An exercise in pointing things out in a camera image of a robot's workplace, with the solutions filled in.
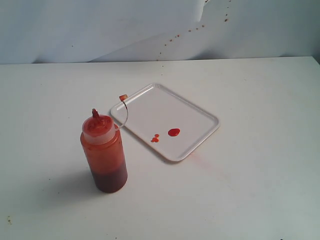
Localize white rectangular plastic tray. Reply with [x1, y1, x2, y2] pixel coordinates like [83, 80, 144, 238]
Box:
[110, 83, 220, 162]

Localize white backdrop sheet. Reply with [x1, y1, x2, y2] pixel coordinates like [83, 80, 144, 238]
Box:
[0, 0, 320, 64]

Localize red sauce drops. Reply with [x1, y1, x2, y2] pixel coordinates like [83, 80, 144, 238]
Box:
[150, 128, 181, 143]

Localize red sauce squeeze bottle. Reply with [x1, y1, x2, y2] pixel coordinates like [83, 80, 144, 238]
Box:
[80, 94, 129, 194]

